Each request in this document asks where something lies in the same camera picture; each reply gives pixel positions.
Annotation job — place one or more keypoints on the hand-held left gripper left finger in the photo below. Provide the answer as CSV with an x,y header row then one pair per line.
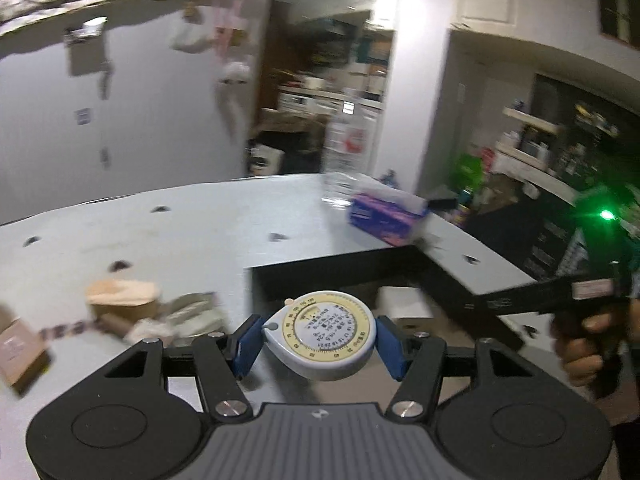
x,y
247,347

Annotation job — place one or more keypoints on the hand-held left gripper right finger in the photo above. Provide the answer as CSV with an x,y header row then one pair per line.
x,y
390,347

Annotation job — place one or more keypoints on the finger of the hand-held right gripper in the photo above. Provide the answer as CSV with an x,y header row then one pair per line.
x,y
530,297

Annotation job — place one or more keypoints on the white round tape measure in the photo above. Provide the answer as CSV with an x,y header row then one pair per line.
x,y
325,335

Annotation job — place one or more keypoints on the black storage box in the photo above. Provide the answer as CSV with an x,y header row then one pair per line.
x,y
350,270

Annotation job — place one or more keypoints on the oval wooden-lid box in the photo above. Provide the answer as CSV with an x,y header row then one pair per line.
x,y
122,300

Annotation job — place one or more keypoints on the person's right hand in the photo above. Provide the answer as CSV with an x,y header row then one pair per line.
x,y
582,367

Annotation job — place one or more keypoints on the crumpled plastic packet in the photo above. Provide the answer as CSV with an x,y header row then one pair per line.
x,y
192,312

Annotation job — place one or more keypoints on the colourful spray can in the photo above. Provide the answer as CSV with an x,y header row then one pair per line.
x,y
465,207

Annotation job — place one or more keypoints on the purple tissue box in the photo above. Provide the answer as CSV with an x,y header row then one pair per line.
x,y
385,220

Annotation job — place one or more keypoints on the green bag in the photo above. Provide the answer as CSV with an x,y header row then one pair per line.
x,y
469,170

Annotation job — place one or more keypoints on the blue cloth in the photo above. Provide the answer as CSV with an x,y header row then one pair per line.
x,y
390,179

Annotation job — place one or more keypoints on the white square box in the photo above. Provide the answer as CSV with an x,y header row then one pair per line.
x,y
265,160

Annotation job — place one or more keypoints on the clear plastic water bottle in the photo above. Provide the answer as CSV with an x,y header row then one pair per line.
x,y
345,160

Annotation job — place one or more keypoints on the small cardboard box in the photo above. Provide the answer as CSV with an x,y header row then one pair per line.
x,y
20,350

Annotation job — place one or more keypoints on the brown cardboard box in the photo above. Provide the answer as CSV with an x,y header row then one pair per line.
x,y
290,121

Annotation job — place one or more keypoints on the hanging white plush toy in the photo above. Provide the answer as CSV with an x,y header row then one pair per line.
x,y
233,71

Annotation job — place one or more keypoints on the white wall shelf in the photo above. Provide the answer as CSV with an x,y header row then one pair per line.
x,y
530,121

